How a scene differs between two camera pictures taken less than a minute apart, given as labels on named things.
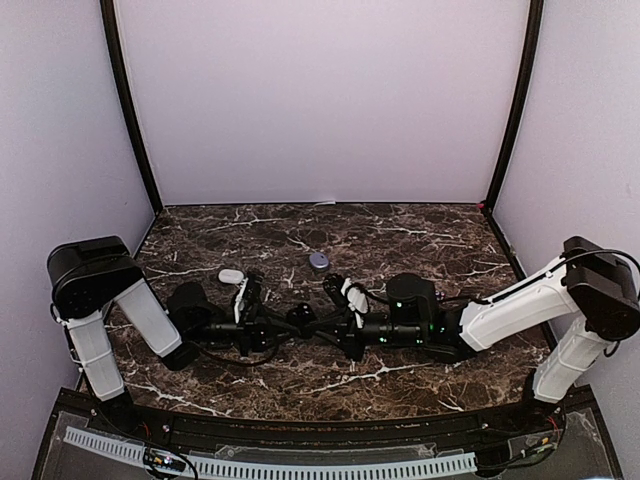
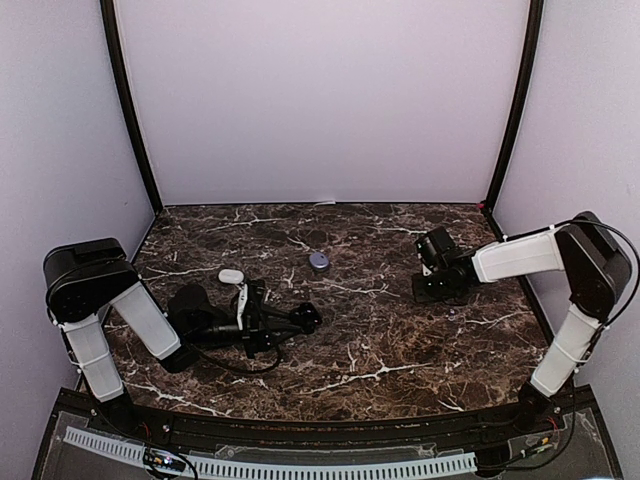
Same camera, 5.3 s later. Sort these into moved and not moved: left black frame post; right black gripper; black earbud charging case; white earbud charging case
Moved: right black gripper
Not moved: white earbud charging case; left black frame post; black earbud charging case
